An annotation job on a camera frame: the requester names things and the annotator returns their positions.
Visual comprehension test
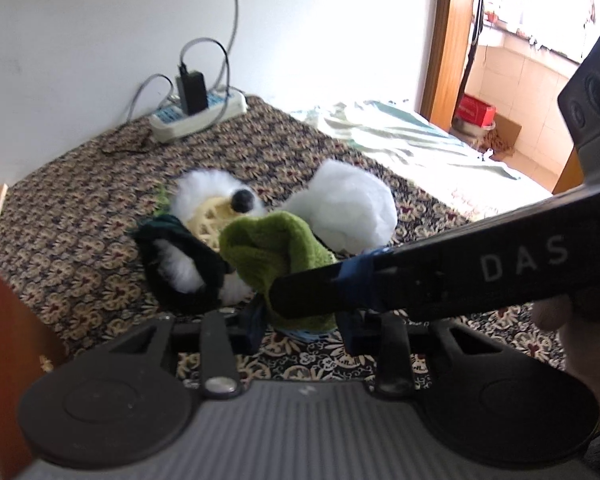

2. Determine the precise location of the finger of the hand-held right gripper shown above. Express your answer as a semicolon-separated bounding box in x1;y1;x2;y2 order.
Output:
269;179;600;321

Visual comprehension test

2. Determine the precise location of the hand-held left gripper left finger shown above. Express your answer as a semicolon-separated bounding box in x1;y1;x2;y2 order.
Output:
80;302;268;401

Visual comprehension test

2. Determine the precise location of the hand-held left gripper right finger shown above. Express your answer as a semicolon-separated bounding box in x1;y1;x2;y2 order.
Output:
335;310;546;397

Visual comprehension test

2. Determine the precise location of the small teal cloth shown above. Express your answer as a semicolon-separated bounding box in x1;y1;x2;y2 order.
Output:
275;325;337;345

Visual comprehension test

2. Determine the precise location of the olive green fleece cloth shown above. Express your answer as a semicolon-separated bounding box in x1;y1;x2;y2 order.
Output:
219;211;338;333

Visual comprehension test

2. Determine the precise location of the panda plush toy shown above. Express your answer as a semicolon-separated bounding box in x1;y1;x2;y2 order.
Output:
130;169;268;311

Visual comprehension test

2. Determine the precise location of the brown cardboard box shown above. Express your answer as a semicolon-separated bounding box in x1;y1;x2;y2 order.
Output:
0;262;66;480

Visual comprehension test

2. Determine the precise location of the person's right hand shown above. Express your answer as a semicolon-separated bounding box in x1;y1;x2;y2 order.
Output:
532;292;600;432

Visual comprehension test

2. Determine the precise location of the wooden cabinet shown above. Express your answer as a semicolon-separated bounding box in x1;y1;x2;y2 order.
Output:
550;145;588;196

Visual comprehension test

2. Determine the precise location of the small cardboard carton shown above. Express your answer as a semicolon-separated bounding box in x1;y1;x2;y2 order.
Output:
482;112;523;158

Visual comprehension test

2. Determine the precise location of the red box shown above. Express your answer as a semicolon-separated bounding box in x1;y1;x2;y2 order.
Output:
452;94;497;128

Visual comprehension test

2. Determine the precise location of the light green bed sheet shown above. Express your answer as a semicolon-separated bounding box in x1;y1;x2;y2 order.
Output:
287;100;553;223

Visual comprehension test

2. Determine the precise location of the brown floral blanket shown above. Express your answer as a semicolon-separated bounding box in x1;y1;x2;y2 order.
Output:
0;95;586;391

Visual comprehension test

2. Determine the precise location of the white power strip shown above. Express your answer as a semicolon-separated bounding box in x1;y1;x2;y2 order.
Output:
149;89;248;143

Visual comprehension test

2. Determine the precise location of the black charger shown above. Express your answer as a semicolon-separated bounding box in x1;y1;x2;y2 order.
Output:
176;71;208;116

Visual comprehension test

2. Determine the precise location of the black hanging strap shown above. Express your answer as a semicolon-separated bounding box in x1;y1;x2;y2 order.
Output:
460;0;486;96

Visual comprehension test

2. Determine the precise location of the wooden door frame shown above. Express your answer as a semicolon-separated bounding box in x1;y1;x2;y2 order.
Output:
414;0;481;133

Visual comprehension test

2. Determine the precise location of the thin dark cable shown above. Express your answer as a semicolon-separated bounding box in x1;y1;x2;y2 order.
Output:
101;74;178;156

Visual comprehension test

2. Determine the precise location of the looped charger cable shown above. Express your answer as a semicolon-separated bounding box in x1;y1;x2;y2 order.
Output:
179;38;231;106

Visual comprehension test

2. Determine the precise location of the long wall cable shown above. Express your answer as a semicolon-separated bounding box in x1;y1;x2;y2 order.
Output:
207;0;242;111

